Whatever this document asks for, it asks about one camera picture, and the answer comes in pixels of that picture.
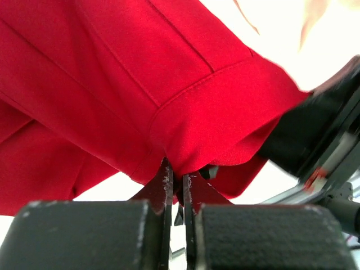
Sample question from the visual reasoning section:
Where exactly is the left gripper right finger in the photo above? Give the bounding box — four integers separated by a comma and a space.
183, 173, 352, 269

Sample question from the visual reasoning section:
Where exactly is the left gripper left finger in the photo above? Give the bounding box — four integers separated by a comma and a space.
1, 160, 172, 269

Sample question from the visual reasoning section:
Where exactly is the red skirt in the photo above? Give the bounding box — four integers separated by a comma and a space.
1, 1, 307, 215

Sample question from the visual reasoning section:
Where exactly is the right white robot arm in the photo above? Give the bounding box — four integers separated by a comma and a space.
258, 56, 359, 236

